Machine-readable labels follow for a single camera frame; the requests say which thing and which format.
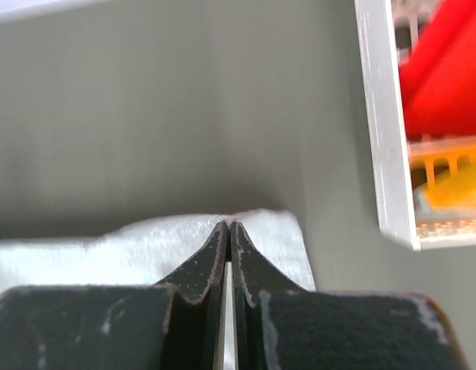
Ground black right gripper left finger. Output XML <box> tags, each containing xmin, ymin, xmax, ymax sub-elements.
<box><xmin>0</xmin><ymin>222</ymin><xmax>228</xmax><ymax>369</ymax></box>

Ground orange folder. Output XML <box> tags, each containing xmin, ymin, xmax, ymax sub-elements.
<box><xmin>414</xmin><ymin>160</ymin><xmax>476</xmax><ymax>212</ymax></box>

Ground grey t shirt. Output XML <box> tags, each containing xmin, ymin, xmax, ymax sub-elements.
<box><xmin>0</xmin><ymin>209</ymin><xmax>316</xmax><ymax>294</ymax></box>

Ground white file organizer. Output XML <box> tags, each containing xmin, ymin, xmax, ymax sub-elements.
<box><xmin>355</xmin><ymin>1</ymin><xmax>476</xmax><ymax>251</ymax></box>

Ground red folder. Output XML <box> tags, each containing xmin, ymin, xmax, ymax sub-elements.
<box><xmin>399</xmin><ymin>1</ymin><xmax>476</xmax><ymax>137</ymax></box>

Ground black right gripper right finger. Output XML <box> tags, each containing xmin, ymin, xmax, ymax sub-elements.
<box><xmin>229</xmin><ymin>222</ymin><xmax>468</xmax><ymax>369</ymax></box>

